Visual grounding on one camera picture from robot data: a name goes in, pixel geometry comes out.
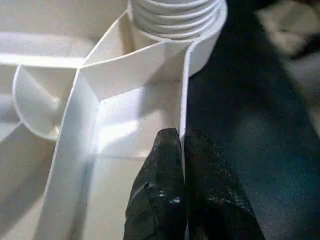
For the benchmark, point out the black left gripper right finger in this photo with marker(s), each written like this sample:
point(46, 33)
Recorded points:
point(215, 200)

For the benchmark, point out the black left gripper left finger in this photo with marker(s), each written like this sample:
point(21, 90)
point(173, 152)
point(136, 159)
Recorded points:
point(157, 195)

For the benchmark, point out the white plastic table top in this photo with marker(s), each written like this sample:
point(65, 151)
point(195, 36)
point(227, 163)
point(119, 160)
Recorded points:
point(75, 125)

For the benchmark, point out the white plastic table leg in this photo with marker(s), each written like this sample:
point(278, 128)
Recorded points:
point(175, 20)

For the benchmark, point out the black work mat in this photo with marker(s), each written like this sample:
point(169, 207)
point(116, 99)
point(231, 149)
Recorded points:
point(250, 125)

